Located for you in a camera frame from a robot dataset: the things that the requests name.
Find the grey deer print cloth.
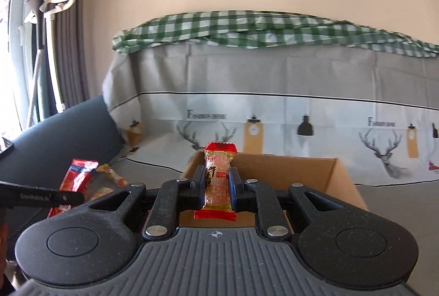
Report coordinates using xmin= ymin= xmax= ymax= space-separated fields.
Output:
xmin=103 ymin=43 xmax=438 ymax=186

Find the green white puffed snack pack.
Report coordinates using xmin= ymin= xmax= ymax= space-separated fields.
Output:
xmin=86 ymin=187 xmax=114 ymax=202

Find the gold red snack bar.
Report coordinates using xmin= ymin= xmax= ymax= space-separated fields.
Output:
xmin=194 ymin=142 xmax=237 ymax=222

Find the person left hand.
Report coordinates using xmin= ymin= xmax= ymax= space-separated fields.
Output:
xmin=0 ymin=223 xmax=9 ymax=261

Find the red long snack bag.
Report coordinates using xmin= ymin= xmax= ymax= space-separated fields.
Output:
xmin=60 ymin=159 xmax=99 ymax=202

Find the brown cardboard box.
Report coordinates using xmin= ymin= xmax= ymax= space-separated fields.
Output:
xmin=179 ymin=151 xmax=368 ymax=229

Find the grey curtain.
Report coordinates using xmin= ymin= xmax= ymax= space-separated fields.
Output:
xmin=54 ymin=0 xmax=90 ymax=109

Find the yellow orange snack bar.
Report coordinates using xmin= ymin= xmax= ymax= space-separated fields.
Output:
xmin=96 ymin=164 xmax=128 ymax=188

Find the white floor stand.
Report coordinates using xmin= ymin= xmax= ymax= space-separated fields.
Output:
xmin=24 ymin=0 xmax=76 ymax=128

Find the green checkered cloth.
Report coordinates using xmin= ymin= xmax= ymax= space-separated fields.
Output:
xmin=112 ymin=10 xmax=438 ymax=58

